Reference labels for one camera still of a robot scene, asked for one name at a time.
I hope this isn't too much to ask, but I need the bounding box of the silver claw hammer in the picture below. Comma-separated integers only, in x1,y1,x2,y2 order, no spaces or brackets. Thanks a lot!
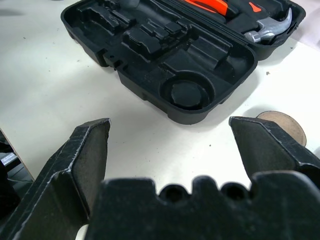
234,0,294,46

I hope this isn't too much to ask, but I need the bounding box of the black plastic tool case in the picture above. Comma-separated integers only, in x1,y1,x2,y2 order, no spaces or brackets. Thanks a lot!
59,0,307,125

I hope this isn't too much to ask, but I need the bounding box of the round brown wooden disc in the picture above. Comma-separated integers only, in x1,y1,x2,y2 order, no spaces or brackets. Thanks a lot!
257,111,307,148

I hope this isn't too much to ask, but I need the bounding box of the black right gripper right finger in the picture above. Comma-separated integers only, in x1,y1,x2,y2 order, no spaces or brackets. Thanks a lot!
228,116,320,187

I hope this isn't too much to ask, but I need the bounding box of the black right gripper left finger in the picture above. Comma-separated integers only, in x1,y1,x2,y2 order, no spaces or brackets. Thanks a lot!
0,118,112,240

